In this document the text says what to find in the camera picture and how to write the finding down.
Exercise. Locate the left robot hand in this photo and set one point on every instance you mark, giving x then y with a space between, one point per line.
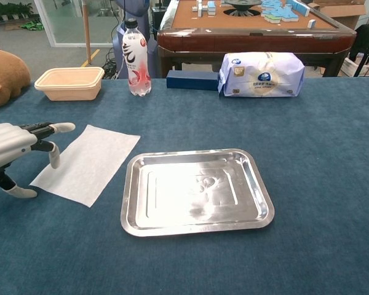
9 144

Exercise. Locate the white paper towel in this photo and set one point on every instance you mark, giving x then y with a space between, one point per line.
89 163

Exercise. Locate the stainless steel tray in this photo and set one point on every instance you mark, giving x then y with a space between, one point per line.
196 193

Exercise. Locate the brown plush capybara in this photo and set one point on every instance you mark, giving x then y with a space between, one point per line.
3 77

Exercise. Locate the beige plastic food container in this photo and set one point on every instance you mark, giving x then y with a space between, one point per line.
70 87

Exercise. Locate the green potted plants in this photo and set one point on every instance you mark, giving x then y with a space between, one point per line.
9 10

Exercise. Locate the wooden pole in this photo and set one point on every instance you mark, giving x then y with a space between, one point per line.
86 30

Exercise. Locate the clear drink bottle red label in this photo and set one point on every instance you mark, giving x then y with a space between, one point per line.
136 61

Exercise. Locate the blue grey machine base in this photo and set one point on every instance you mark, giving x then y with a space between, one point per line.
138 13

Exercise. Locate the dark blue cardboard box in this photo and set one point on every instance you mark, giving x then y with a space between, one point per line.
190 80

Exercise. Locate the small stack of mahjong tiles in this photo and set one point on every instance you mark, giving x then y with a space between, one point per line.
204 7

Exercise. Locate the white blue tissue pack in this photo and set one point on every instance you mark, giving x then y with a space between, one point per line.
261 75

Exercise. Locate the brown mahjong table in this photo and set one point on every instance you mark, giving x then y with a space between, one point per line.
252 40

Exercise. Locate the black mahjong table centre dome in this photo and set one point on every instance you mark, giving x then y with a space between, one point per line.
243 7

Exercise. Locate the pile of blue mahjong tiles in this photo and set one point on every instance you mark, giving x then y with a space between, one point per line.
280 12

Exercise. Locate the single blue white mahjong tile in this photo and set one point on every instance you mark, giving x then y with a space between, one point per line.
312 23

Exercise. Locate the brown cardboard box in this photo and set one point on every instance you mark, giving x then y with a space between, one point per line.
341 10

